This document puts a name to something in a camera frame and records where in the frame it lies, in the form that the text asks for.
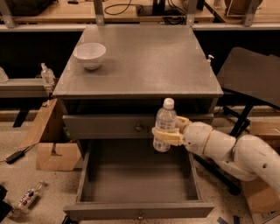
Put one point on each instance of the brown cardboard box right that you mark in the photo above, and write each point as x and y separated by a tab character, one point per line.
261	198

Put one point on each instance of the small white pump bottle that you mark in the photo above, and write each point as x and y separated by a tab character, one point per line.
209	59

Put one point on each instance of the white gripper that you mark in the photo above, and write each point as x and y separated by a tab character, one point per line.
196	136

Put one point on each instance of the clear bottle on floor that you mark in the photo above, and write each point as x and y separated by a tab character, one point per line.
28	198

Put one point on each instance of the grey drawer cabinet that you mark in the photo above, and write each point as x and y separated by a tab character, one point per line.
143	65

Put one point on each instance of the brown cardboard box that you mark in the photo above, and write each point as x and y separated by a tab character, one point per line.
56	151
261	198

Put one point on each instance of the closed middle grey drawer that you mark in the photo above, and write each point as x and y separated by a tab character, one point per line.
114	126

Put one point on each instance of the clear plastic water bottle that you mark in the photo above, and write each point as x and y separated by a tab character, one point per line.
166	119

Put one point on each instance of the grey side shelf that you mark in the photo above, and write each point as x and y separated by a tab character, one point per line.
23	88

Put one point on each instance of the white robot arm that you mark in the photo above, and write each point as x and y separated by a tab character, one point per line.
245	158

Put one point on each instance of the white ceramic bowl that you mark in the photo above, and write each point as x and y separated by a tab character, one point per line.
90	55

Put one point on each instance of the open bottom grey drawer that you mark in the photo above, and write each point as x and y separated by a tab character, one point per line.
128	179

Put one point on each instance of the brown cardboard box left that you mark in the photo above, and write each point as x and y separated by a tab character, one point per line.
56	151

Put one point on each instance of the clear bottle on shelf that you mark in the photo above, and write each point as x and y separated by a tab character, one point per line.
47	75

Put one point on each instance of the black power adapter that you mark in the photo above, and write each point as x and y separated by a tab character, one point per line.
17	155

